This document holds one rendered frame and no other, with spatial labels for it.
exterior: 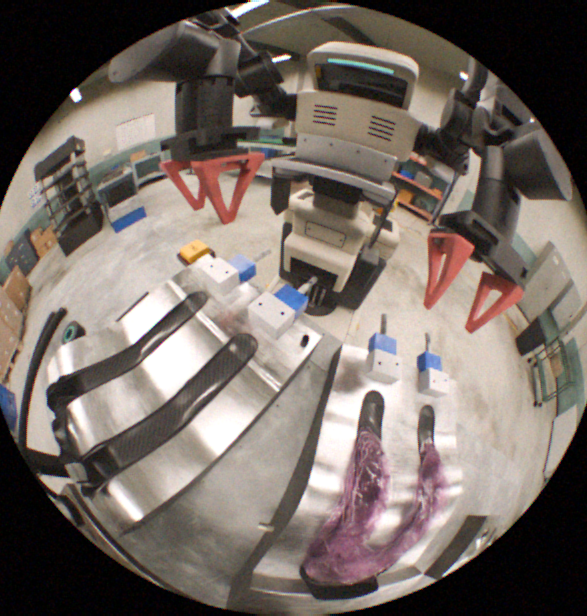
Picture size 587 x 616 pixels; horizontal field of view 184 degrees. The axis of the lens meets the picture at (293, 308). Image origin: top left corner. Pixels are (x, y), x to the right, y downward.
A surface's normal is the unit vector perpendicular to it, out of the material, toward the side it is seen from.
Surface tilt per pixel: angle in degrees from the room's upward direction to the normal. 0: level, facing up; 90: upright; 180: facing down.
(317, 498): 1
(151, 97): 90
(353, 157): 90
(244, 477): 0
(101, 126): 90
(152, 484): 28
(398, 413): 0
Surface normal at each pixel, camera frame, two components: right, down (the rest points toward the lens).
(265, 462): 0.11, -0.58
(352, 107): -0.43, 0.78
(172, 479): 0.38, -0.79
